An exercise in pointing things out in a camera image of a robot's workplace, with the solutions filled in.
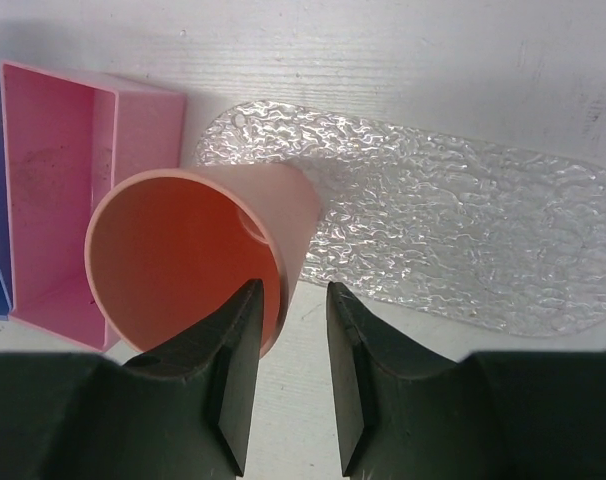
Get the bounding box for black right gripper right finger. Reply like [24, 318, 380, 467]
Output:
[326, 282, 606, 479]

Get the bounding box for clear textured oval tray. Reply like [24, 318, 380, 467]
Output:
[193, 100, 606, 338]

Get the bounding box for orange plastic cup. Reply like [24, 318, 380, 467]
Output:
[84, 163, 322, 352]

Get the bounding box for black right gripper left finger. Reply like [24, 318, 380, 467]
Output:
[0, 280, 264, 479]

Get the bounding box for pink drawer box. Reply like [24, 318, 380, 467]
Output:
[0, 61, 187, 352]

